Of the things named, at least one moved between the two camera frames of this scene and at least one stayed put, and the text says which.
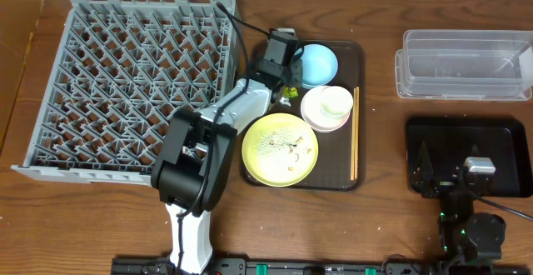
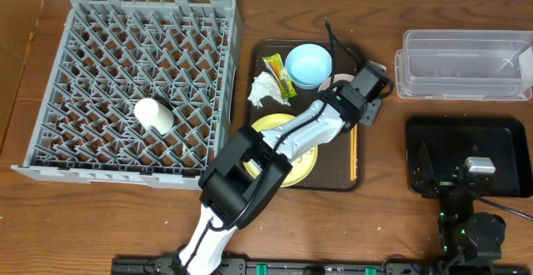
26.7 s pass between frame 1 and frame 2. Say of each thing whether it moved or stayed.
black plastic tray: stayed
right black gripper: stayed
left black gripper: moved
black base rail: stayed
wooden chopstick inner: stayed
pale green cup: moved
